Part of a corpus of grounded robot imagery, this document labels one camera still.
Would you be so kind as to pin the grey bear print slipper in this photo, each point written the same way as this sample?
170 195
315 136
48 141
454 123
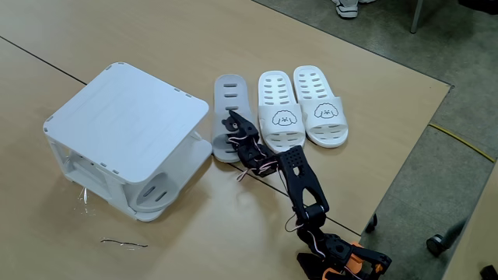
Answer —
153 192
229 89

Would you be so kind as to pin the white dog print slipper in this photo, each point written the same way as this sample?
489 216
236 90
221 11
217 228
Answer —
278 93
315 83

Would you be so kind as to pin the white two-shelf shoe rack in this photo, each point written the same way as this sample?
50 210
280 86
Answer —
128 120

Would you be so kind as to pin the thin clear tape strip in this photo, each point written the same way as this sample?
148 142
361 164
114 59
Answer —
124 243

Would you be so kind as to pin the person's white shoe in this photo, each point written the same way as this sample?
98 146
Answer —
347 9

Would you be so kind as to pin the grey metal furniture leg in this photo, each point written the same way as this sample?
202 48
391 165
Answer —
416 17

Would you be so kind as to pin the grey chair leg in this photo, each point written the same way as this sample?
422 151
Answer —
455 233

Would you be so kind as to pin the small black floor object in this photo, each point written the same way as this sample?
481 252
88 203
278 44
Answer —
489 273

